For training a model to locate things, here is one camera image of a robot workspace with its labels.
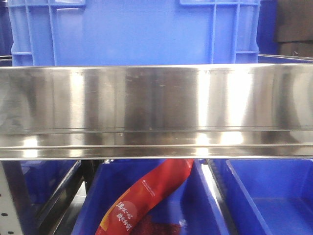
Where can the lower right blue bin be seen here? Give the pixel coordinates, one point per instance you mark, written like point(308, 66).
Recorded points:
point(268, 197)

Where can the upper blue crate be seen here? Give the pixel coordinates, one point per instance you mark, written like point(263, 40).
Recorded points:
point(133, 32)

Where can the lower left blue bin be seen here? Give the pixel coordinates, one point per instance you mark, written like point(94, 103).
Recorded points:
point(42, 177)

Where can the red snack bag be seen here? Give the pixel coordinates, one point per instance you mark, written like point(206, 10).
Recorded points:
point(147, 192)

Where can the stainless steel rail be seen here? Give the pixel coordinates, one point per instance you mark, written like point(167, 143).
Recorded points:
point(132, 112)

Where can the lower middle blue bin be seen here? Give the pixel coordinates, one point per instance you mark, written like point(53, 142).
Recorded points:
point(192, 206)

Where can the blue bin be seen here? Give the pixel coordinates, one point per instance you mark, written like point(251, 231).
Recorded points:
point(192, 206)
point(268, 197)
point(42, 177)

